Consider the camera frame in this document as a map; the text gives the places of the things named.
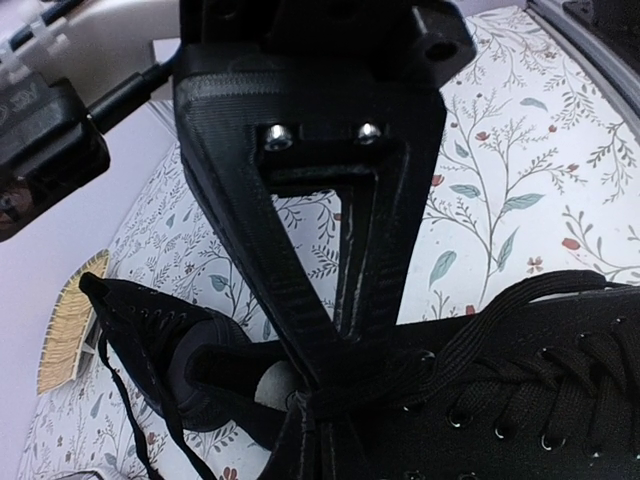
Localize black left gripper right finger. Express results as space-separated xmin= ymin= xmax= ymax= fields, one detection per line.
xmin=319 ymin=415 xmax=405 ymax=479

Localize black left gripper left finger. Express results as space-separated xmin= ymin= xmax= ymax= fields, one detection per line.
xmin=258 ymin=394 xmax=317 ymax=480

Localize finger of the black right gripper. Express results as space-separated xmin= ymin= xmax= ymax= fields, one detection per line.
xmin=174 ymin=44 xmax=446 ymax=386

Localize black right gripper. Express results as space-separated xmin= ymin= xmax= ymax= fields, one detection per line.
xmin=179 ymin=0 xmax=476 ymax=88

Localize black front canvas sneaker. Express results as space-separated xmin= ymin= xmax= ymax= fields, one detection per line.
xmin=249 ymin=268 xmax=640 ymax=480

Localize black canvas sneaker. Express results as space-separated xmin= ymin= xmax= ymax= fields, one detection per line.
xmin=249 ymin=268 xmax=640 ymax=480
xmin=79 ymin=273 xmax=287 ymax=479

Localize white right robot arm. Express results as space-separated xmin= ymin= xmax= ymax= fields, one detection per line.
xmin=1 ymin=1 xmax=475 ymax=388

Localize black rear canvas sneaker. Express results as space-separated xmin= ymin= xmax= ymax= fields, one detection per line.
xmin=79 ymin=273 xmax=287 ymax=479

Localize floral tablecloth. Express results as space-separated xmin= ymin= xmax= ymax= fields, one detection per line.
xmin=14 ymin=4 xmax=639 ymax=479

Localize grey sneaker left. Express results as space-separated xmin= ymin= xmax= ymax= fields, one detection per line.
xmin=49 ymin=467 xmax=128 ymax=480

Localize woven bamboo tray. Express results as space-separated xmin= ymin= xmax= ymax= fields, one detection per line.
xmin=36 ymin=249 xmax=110 ymax=396

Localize aluminium front rail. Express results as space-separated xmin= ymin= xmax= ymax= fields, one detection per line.
xmin=526 ymin=1 xmax=639 ymax=135

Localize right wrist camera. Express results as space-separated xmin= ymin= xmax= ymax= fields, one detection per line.
xmin=1 ymin=73 xmax=110 ymax=241

